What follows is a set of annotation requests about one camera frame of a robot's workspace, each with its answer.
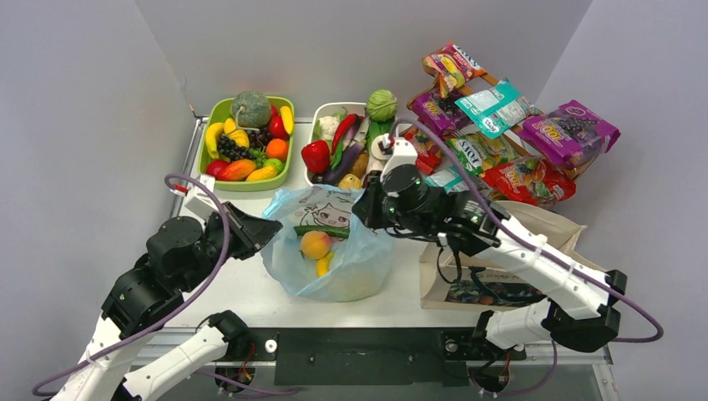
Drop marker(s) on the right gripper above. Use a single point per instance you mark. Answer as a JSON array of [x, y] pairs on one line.
[[367, 208]]

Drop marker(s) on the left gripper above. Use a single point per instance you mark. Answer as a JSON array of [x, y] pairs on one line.
[[253, 231]]

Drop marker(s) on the green cucumber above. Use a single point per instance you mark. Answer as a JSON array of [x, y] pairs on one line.
[[331, 231]]

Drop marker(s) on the orange peach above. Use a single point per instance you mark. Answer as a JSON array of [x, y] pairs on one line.
[[315, 245]]

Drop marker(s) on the light blue plastic bag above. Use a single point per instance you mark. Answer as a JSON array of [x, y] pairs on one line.
[[361, 263]]

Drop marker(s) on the yellow banana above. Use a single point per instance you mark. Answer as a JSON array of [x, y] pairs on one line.
[[323, 264], [212, 135]]

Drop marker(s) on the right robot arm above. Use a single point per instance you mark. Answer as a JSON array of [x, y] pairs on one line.
[[576, 308]]

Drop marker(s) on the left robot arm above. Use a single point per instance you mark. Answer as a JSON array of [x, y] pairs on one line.
[[180, 256]]

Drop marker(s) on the red snack bag left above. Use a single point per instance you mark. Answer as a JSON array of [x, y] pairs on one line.
[[429, 155]]

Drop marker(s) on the red snack bag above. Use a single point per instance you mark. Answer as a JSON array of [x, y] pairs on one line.
[[531, 180], [429, 155]]

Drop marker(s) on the teal snack bag lower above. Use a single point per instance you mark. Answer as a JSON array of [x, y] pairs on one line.
[[449, 179]]

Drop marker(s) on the teal snack bag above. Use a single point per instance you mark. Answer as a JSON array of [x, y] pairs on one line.
[[496, 110], [449, 179]]

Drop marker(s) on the green candy bag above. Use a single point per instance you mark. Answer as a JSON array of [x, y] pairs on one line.
[[477, 153]]

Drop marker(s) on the small purple snack bag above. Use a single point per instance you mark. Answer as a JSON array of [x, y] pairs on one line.
[[441, 115]]

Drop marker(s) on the red snack bag right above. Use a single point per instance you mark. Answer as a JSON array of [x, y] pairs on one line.
[[531, 180]]

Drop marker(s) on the teal snack bag upper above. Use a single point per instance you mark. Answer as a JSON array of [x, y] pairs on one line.
[[496, 110]]

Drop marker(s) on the top orange candy bag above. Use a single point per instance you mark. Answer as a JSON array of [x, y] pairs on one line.
[[452, 68]]

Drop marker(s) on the large purple snack bag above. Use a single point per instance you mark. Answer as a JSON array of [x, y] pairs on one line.
[[569, 136]]

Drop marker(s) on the yellow pear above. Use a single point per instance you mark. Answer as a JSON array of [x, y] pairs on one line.
[[350, 182]]

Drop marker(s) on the red orange mango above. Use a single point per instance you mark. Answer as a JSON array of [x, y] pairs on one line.
[[236, 171]]

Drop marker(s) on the purple eggplant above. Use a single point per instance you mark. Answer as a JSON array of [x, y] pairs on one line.
[[333, 175]]

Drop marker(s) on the yellow mango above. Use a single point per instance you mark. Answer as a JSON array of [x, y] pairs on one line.
[[265, 173]]

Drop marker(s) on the green lime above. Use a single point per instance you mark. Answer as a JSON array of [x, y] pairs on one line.
[[275, 163]]

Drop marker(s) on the black grapes bunch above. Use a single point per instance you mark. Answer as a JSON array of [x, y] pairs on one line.
[[229, 150]]

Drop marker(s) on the orange tangerine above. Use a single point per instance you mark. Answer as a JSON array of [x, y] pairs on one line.
[[277, 149]]

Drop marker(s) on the red chili pepper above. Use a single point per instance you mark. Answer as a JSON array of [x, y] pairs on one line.
[[344, 132]]

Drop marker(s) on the red bell pepper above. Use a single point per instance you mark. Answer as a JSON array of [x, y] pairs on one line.
[[316, 157]]

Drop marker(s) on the green cabbage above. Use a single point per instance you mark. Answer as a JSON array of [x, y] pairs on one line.
[[381, 105]]

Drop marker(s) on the white cauliflower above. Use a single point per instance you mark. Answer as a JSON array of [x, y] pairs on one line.
[[327, 127]]

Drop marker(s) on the wooden display rack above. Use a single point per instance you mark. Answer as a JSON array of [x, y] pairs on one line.
[[476, 126]]

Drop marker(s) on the white vegetable tray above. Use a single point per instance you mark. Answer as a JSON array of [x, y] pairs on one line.
[[367, 131]]

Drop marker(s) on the green melon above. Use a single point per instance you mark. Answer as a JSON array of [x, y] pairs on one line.
[[251, 109]]

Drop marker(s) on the green fruit tray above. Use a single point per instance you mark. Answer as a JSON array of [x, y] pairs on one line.
[[219, 114]]

